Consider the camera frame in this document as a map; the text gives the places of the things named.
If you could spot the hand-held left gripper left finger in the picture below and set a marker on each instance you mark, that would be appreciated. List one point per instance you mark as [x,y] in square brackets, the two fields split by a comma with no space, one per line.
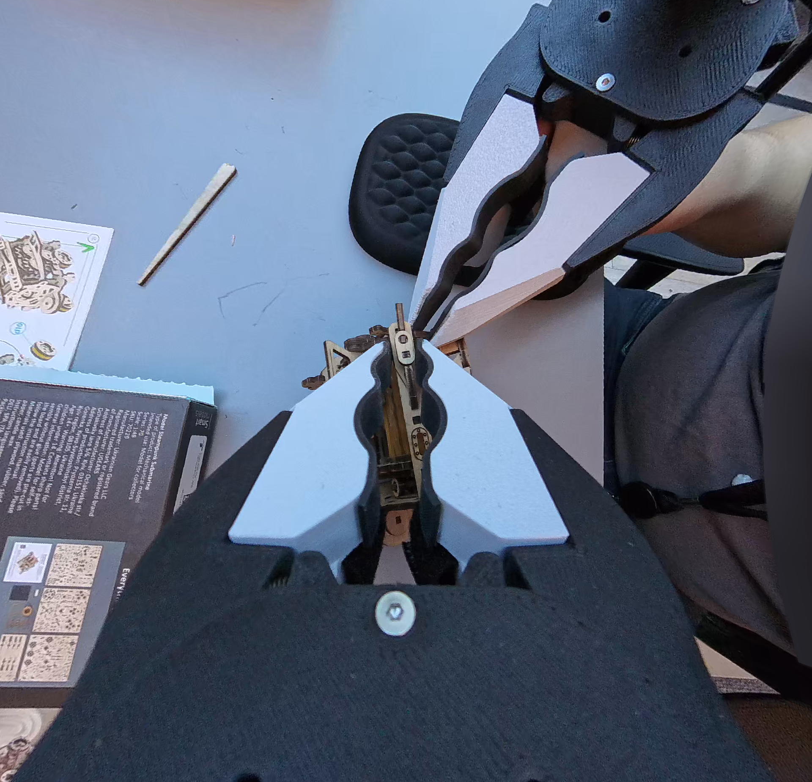
[298,477]

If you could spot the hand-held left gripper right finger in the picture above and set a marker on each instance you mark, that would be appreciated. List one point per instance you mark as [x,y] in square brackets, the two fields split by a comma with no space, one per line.
[495,477]

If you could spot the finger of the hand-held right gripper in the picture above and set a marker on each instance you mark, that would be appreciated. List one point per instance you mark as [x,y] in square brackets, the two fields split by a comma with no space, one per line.
[482,167]
[583,211]

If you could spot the wooden mechanical model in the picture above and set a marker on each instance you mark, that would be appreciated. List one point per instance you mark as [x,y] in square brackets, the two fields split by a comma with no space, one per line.
[415,443]

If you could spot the person's right forearm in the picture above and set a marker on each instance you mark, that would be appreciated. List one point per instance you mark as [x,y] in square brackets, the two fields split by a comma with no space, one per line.
[742,186]

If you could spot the black model kit box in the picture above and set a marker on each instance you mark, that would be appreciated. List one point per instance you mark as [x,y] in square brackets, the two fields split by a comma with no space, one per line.
[82,452]

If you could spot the printed model picture sheet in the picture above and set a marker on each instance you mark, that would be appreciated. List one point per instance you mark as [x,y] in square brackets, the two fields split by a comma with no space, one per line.
[19,744]

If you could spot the person's right hand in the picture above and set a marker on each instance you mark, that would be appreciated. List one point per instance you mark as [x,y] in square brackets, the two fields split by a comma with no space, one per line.
[568,141]

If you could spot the black honeycomb armrest pad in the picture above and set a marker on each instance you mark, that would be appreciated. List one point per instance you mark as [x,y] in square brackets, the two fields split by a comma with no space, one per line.
[399,186]

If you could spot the printed instruction sheet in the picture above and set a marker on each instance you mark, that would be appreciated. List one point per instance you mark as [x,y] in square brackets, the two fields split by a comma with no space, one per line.
[76,313]

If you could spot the thin wooden stick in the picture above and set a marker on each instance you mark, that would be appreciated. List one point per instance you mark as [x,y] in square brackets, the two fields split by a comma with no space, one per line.
[187,224]

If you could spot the black chair frame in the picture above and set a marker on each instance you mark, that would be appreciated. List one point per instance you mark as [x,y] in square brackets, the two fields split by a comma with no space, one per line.
[685,256]

